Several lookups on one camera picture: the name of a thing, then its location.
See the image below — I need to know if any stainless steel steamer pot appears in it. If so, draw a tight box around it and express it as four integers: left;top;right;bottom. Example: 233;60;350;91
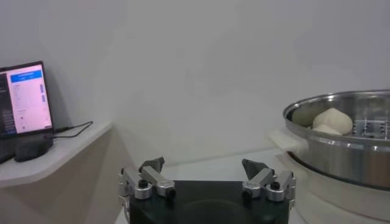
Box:
268;127;390;224

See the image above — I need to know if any black computer mouse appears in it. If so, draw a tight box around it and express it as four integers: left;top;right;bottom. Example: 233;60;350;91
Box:
13;138;54;163

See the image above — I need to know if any black laptop blue banner screen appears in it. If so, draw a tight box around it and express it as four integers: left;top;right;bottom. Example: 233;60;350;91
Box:
0;60;55;165

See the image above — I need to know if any white side desk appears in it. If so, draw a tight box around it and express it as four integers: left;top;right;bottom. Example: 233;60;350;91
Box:
0;121;138;224

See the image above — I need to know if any black laptop power cable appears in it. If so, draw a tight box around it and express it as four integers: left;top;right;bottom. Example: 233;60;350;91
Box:
51;121;94;140

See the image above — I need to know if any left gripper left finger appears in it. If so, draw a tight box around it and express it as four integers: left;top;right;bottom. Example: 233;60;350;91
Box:
118;156;177;201

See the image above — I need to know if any white steamed baozi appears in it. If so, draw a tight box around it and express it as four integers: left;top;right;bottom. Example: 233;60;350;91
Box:
312;107;353;136
311;124;342;136

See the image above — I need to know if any stainless steel steamer basket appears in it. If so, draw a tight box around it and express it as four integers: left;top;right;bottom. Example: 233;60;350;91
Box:
282;89;390;191

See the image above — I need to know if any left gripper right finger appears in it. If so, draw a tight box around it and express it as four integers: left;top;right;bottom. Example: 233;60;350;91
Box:
241;158;297;203

